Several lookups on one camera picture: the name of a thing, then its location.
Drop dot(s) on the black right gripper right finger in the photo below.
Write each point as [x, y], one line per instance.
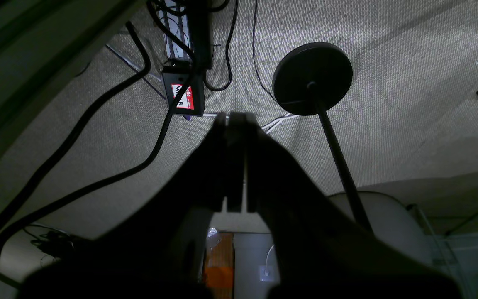
[322, 253]

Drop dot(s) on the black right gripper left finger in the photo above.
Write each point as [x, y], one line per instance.
[157, 252]

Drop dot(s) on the black stand pole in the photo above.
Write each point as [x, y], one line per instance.
[346, 179]

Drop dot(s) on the orange box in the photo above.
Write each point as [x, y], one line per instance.
[218, 270]

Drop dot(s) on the black box with red label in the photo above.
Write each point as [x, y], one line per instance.
[192, 102]

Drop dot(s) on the black round stand base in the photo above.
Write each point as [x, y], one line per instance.
[314, 72]

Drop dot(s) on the grey power strip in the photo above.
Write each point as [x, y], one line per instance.
[193, 29]

